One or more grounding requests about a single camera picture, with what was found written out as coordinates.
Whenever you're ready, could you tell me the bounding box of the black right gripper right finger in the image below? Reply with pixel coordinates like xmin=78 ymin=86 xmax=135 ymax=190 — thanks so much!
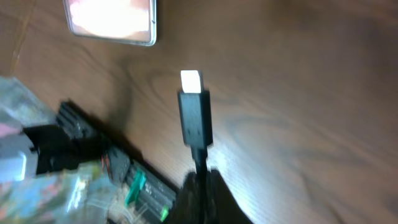
xmin=205 ymin=169 xmax=252 ymax=224

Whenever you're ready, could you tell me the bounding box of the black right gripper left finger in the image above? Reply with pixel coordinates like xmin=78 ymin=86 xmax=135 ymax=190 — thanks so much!
xmin=164 ymin=172 xmax=202 ymax=224

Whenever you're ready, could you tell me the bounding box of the gold Samsung Galaxy smartphone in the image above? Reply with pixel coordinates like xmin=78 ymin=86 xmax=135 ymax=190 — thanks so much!
xmin=63 ymin=0 xmax=157 ymax=47

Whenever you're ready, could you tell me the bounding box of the black USB-C charger cable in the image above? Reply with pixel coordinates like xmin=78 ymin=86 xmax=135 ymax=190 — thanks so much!
xmin=177 ymin=69 xmax=215 ymax=224

